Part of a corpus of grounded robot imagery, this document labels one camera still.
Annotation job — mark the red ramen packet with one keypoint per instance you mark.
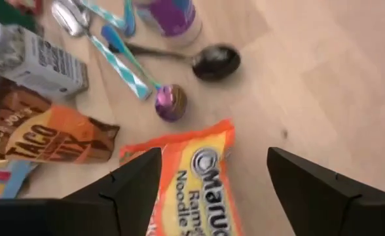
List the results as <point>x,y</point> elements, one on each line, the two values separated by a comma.
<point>25,5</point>

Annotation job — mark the blue yellow food packet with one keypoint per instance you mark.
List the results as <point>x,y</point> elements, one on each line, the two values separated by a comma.
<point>2,182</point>

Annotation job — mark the black lid purple label jar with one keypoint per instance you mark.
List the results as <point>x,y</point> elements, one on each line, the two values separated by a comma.
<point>173,18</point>

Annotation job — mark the orange ramen packet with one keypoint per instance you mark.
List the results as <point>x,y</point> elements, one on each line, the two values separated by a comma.
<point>199,183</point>

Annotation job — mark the teal plastic spoon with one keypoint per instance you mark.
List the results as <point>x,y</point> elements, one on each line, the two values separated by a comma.
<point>129,23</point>

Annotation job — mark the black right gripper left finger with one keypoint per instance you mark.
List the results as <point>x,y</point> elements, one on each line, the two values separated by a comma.
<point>130,196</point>

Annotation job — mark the green lid spice jar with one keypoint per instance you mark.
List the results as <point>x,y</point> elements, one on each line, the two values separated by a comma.
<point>2,14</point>

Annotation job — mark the white lid spice jar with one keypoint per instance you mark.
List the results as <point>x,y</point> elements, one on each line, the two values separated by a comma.
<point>42,65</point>

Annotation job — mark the purple bowl iridescent spoon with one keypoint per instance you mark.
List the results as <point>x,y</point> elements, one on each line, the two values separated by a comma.
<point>171,103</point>

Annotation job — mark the dark metal spoon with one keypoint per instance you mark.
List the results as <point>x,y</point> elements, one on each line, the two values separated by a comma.
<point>217,62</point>

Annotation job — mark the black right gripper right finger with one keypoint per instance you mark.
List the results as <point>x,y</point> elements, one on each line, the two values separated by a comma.
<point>310,203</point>

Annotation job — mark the brown orange taco mix packet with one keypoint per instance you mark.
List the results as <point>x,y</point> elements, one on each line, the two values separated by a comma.
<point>48,137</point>

